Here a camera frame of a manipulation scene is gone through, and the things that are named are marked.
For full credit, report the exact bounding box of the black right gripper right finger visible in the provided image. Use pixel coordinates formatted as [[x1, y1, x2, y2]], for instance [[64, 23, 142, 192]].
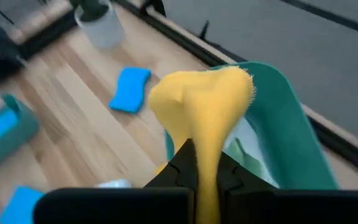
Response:
[[219, 152, 358, 224]]

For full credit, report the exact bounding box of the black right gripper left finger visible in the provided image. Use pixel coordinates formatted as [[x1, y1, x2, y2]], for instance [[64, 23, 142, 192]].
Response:
[[34, 138, 198, 224]]

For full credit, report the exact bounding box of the white cloth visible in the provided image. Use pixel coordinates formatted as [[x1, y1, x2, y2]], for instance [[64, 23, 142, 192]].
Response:
[[222, 118, 279, 187]]

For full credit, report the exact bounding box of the yellow cloth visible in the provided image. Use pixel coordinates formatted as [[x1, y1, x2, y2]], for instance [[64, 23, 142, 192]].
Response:
[[149, 66, 257, 224]]

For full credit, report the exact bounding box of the small green plastic tray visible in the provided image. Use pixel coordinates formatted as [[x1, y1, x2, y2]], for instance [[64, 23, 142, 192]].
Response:
[[0, 93, 40, 169]]

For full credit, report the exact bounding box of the large green plastic basket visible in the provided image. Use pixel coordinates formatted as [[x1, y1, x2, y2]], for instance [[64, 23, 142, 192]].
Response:
[[165, 61, 338, 190]]

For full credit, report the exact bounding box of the snake plant in white pot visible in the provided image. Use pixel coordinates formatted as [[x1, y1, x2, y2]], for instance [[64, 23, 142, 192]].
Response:
[[70, 0, 126, 50]]

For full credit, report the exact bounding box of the black arched clamp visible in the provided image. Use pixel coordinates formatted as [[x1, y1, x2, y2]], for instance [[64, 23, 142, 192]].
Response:
[[140, 0, 167, 17]]

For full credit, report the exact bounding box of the black bar bracket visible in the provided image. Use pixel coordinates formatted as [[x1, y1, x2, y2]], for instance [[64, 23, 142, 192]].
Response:
[[198, 20, 211, 41]]

